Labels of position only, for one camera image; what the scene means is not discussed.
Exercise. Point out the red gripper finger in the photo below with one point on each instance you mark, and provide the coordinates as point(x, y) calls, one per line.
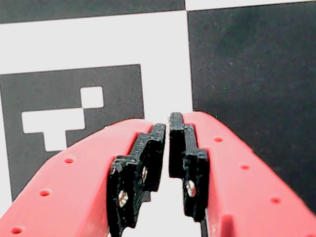
point(242, 197)
point(74, 185)

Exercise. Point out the black white marker mat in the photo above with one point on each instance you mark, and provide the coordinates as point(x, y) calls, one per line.
point(247, 61)

